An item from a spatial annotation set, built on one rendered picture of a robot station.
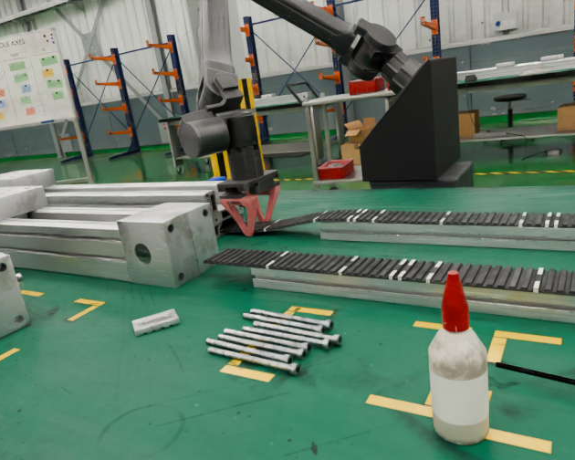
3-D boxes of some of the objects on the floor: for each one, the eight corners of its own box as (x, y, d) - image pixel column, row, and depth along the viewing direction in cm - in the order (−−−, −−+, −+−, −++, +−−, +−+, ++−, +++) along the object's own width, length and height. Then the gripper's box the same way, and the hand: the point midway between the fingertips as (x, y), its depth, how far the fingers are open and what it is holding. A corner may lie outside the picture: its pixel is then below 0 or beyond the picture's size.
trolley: (440, 190, 413) (433, 62, 384) (438, 208, 363) (429, 63, 335) (319, 198, 447) (305, 81, 418) (302, 215, 397) (285, 84, 369)
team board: (-22, 215, 610) (-78, 47, 555) (6, 205, 657) (-42, 49, 602) (88, 203, 579) (41, 25, 524) (109, 193, 626) (68, 28, 571)
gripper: (240, 149, 79) (256, 241, 83) (275, 138, 87) (287, 223, 92) (207, 151, 83) (224, 240, 87) (243, 141, 91) (257, 222, 95)
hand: (256, 226), depth 89 cm, fingers closed on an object, 5 cm apart
